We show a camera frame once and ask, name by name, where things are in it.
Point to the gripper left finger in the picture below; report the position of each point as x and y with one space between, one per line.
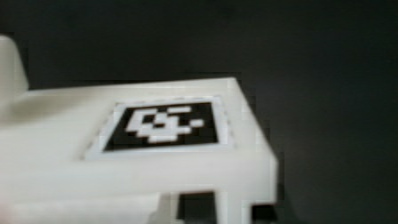
197 208

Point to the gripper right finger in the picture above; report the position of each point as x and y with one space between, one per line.
264 214

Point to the white drawer box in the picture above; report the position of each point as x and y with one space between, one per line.
111 147

